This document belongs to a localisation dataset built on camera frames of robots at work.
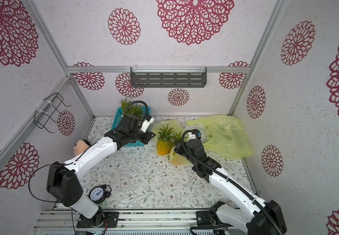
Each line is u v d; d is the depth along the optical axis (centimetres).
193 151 57
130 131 64
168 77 93
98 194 80
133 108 100
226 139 102
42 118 74
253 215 40
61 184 43
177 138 82
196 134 67
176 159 85
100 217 66
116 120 106
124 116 64
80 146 92
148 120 72
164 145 90
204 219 74
